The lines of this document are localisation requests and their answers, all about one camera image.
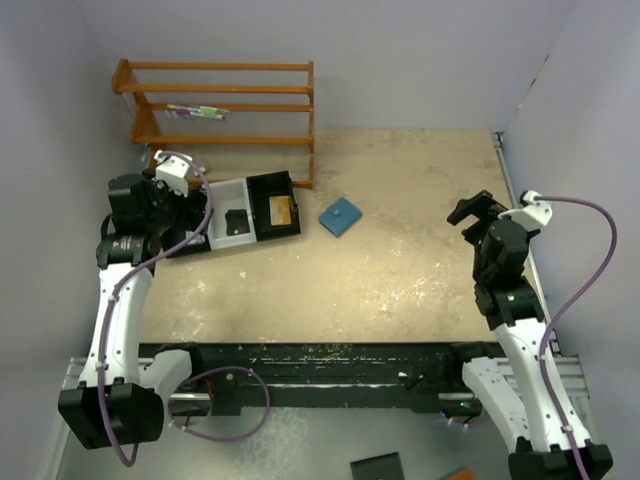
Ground coloured markers on rack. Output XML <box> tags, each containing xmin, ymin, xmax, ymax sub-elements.
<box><xmin>167</xmin><ymin>104</ymin><xmax>231</xmax><ymax>120</ymax></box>

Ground orange card holder on floor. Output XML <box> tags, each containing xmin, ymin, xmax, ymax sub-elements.
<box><xmin>439</xmin><ymin>467</ymin><xmax>476</xmax><ymax>480</ymax></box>

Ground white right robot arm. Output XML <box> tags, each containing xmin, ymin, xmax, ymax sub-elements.
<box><xmin>447</xmin><ymin>190</ymin><xmax>613</xmax><ymax>479</ymax></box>

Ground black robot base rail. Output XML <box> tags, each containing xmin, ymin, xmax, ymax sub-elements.
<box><xmin>137</xmin><ymin>341</ymin><xmax>501</xmax><ymax>416</ymax></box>

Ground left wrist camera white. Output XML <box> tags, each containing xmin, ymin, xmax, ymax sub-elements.
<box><xmin>154</xmin><ymin>150</ymin><xmax>193</xmax><ymax>197</ymax></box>

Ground black card holder on floor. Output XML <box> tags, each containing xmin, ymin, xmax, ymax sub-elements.
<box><xmin>350</xmin><ymin>452</ymin><xmax>405</xmax><ymax>480</ymax></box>

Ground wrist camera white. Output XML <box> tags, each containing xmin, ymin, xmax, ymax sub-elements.
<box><xmin>154</xmin><ymin>150</ymin><xmax>193</xmax><ymax>197</ymax></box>
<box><xmin>498</xmin><ymin>190</ymin><xmax>553</xmax><ymax>232</ymax></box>

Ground black VIP credit card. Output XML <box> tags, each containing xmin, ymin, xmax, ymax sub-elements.
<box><xmin>225</xmin><ymin>209</ymin><xmax>250</xmax><ymax>236</ymax></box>

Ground orange wooden rack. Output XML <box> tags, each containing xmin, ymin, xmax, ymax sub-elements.
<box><xmin>111</xmin><ymin>58</ymin><xmax>315</xmax><ymax>189</ymax></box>

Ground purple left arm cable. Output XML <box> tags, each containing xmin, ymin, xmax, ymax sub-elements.
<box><xmin>97</xmin><ymin>151</ymin><xmax>215</xmax><ymax>468</ymax></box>

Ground blue leather card holder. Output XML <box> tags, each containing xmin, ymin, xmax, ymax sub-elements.
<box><xmin>318</xmin><ymin>197</ymin><xmax>362</xmax><ymax>237</ymax></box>

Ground three-compartment sorting tray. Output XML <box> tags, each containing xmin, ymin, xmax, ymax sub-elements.
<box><xmin>174</xmin><ymin>170</ymin><xmax>301</xmax><ymax>257</ymax></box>

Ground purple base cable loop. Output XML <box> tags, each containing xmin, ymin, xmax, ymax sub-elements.
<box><xmin>167</xmin><ymin>366</ymin><xmax>272</xmax><ymax>443</ymax></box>

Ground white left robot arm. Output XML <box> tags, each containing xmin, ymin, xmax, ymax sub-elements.
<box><xmin>58</xmin><ymin>168</ymin><xmax>210</xmax><ymax>451</ymax></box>

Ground gold credit card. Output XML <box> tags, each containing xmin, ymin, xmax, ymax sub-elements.
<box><xmin>269</xmin><ymin>195</ymin><xmax>293</xmax><ymax>227</ymax></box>

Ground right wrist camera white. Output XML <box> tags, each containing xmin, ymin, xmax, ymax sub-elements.
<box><xmin>498</xmin><ymin>190</ymin><xmax>553</xmax><ymax>232</ymax></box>

